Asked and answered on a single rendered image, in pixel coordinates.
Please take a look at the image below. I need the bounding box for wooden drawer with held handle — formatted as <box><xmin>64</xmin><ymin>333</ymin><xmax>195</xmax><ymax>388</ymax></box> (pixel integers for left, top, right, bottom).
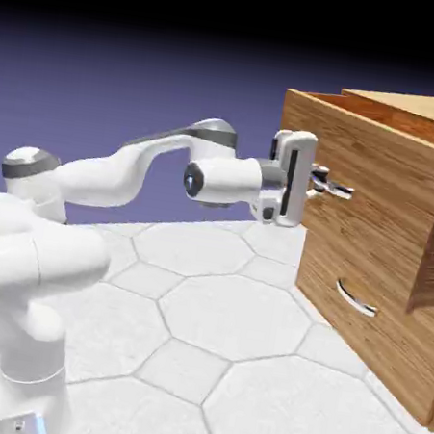
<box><xmin>257</xmin><ymin>85</ymin><xmax>434</xmax><ymax>318</ymax></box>

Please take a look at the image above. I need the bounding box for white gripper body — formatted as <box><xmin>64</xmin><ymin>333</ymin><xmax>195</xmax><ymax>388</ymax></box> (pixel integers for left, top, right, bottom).
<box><xmin>269</xmin><ymin>127</ymin><xmax>320</xmax><ymax>231</ymax></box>

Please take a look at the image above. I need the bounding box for curved silver drawer handle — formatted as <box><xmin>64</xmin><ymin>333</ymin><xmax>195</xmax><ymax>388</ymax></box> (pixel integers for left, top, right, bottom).
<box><xmin>331</xmin><ymin>276</ymin><xmax>382</xmax><ymax>319</ymax></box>
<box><xmin>307</xmin><ymin>169</ymin><xmax>358</xmax><ymax>203</ymax></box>

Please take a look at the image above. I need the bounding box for wooden drawer front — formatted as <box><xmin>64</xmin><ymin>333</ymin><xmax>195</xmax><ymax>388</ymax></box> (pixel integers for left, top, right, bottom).
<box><xmin>277</xmin><ymin>225</ymin><xmax>434</xmax><ymax>430</ymax></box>

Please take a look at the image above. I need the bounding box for light wood cabinet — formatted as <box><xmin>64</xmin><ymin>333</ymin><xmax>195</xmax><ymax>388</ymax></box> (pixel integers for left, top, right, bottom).
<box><xmin>276</xmin><ymin>80</ymin><xmax>434</xmax><ymax>434</ymax></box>

